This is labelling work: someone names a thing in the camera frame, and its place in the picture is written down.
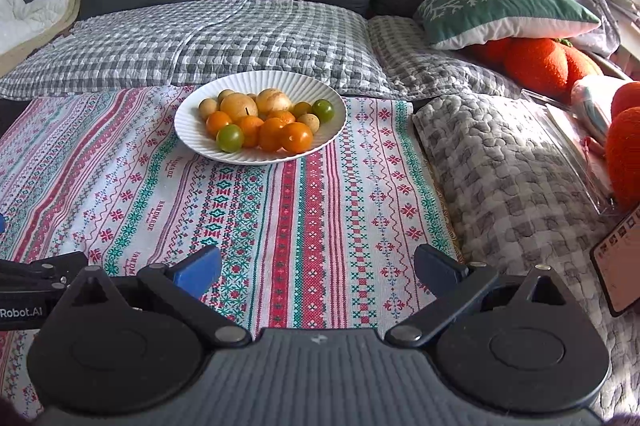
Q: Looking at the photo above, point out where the tan longan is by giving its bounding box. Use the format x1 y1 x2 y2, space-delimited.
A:
217 89 235 103
198 98 218 122
296 113 321 134

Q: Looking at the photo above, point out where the green tomato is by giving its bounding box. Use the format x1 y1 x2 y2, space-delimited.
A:
311 99 335 124
216 124 244 153

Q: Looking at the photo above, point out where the grey knit checkered blanket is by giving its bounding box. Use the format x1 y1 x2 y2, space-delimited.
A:
368 16 639 418

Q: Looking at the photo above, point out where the patterned red green tablecloth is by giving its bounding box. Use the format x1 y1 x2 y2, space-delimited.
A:
0 84 459 420

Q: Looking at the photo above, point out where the green tomato in plate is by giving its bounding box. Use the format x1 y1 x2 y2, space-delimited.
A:
216 124 244 153

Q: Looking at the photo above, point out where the orange tomato plate front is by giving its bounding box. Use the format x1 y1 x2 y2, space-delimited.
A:
258 117 288 153

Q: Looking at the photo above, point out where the small orange tomato left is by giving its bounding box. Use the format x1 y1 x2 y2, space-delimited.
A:
205 111 232 139

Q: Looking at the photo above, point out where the orange mandarin centre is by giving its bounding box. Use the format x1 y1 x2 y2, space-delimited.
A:
236 115 264 149

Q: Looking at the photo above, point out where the large yellow pear left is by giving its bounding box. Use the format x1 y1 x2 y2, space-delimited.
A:
219 92 258 123

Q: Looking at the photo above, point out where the large yellow pear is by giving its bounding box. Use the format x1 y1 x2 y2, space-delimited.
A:
256 88 292 114
219 92 258 123

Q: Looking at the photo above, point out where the smartphone with screen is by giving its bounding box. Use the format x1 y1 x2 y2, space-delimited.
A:
590 206 640 316

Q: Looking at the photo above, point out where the large yellow pear right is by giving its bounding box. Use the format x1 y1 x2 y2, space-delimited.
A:
256 88 292 114

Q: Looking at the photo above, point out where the tan longan in plate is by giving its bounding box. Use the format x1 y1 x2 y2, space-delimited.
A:
296 113 321 134

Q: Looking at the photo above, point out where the beige white blanket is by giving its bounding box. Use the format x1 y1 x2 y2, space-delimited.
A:
0 0 81 76

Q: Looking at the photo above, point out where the small yellow-green tomato back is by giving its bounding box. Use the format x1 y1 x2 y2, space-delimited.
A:
291 101 312 118

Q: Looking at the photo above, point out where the grey checkered quilt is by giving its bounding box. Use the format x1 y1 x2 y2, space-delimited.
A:
1 0 397 101

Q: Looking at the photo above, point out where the striped folded cloth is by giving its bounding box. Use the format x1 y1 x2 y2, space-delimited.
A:
570 74 627 144

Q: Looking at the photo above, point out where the orange plush pumpkin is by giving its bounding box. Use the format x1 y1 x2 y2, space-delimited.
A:
466 38 602 103

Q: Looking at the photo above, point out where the green snowflake pillow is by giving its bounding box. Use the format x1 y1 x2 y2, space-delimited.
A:
414 0 600 50

